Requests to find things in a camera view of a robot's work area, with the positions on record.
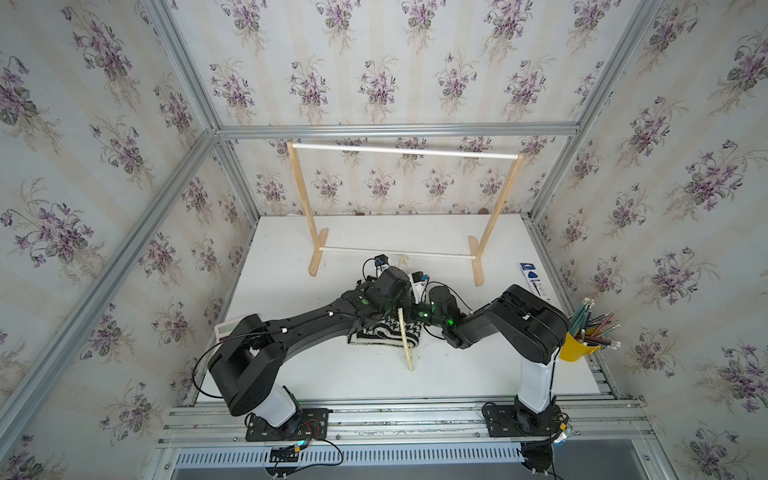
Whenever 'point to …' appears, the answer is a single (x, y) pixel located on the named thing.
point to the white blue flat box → (535, 284)
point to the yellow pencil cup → (585, 336)
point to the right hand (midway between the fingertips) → (391, 305)
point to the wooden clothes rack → (318, 240)
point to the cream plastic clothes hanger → (402, 322)
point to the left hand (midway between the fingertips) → (412, 294)
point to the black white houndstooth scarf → (388, 332)
